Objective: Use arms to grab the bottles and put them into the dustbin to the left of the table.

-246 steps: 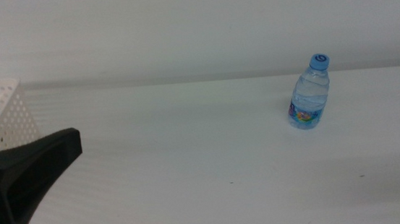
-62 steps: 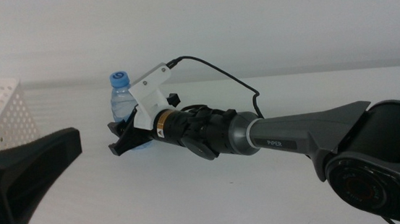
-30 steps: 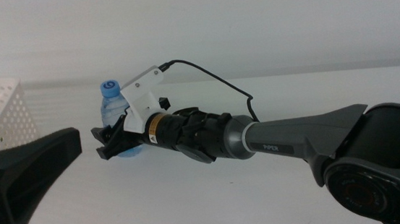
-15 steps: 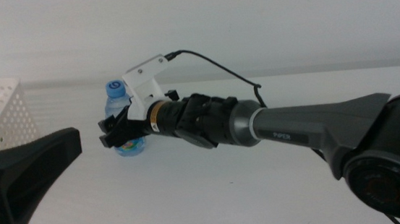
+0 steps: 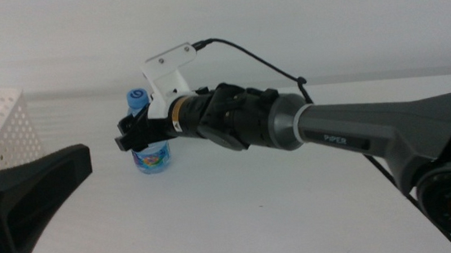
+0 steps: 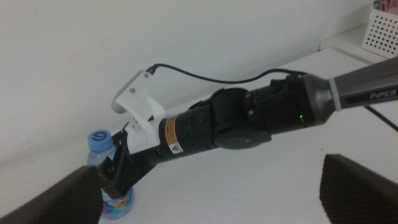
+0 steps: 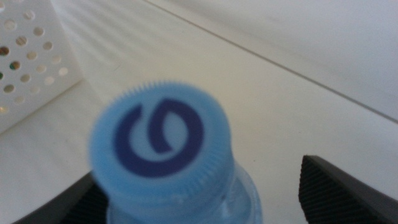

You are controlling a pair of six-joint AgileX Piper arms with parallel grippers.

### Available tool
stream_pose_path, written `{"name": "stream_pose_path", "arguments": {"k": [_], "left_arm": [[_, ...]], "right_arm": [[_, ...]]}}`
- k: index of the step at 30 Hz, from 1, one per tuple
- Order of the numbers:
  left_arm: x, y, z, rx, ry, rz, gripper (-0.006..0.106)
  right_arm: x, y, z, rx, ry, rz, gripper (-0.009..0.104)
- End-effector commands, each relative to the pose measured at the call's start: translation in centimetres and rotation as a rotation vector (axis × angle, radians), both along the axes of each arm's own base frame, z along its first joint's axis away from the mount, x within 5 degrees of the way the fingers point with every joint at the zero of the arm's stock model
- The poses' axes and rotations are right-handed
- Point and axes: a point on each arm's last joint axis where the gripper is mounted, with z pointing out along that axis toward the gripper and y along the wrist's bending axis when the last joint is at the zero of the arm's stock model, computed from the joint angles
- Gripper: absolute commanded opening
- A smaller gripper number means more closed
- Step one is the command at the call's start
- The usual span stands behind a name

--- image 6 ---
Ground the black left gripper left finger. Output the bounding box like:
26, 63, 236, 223
0, 166, 103, 224

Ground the black right camera cable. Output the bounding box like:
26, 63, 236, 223
146, 63, 307, 85

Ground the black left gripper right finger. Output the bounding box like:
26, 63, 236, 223
319, 154, 398, 224

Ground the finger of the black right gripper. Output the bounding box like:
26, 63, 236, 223
98, 152, 135, 200
112, 129, 129, 156

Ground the white perforated plastic basket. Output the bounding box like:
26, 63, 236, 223
361, 7, 398, 60

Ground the clear water bottle blue cap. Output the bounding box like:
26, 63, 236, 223
86, 129, 135, 221

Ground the pink patterned packet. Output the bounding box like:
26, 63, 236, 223
373, 0, 398, 16

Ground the black hanging cable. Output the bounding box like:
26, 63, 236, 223
363, 105, 398, 133

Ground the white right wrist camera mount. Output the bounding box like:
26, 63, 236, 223
111, 70, 165, 155

